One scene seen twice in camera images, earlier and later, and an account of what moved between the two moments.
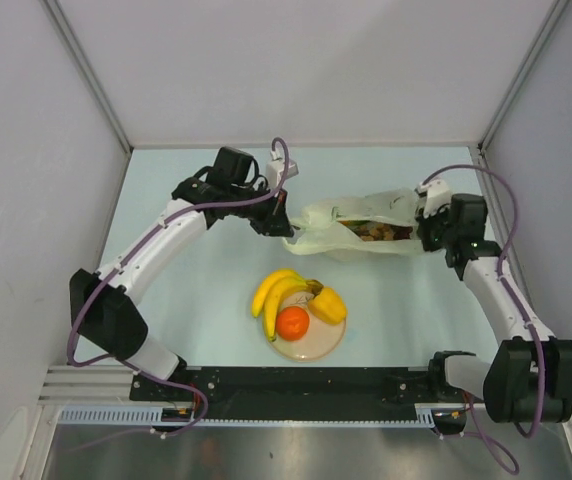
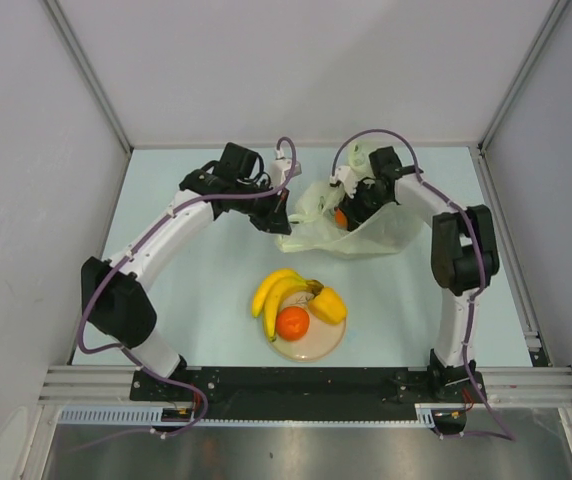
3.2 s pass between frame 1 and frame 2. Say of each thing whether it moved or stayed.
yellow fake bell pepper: stayed
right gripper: moved
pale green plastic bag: moved
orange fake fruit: stayed
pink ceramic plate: stayed
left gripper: stayed
